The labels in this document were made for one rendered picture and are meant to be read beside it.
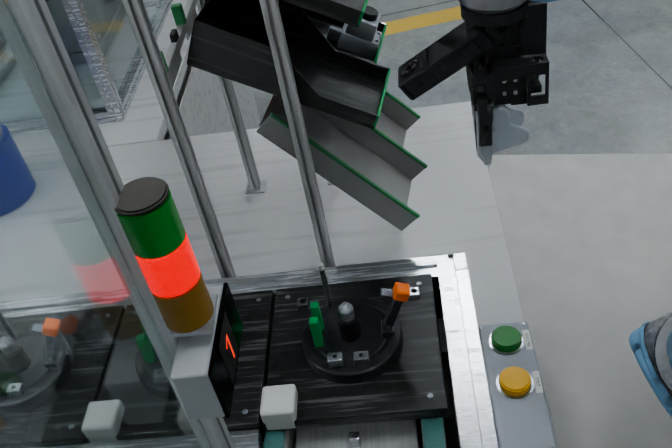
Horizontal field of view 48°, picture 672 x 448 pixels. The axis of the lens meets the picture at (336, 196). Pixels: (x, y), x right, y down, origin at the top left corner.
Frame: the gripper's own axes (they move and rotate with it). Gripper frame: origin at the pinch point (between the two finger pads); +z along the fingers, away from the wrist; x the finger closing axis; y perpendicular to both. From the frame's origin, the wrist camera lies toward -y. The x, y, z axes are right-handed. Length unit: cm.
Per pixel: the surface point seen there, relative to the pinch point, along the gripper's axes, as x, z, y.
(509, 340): -7.3, 26.1, 1.9
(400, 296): -6.0, 16.9, -11.8
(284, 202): 42, 37, -35
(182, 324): -26.5, -4.0, -31.6
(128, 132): 75, 37, -75
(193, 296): -25.6, -6.8, -29.9
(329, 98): 16.4, -0.6, -18.8
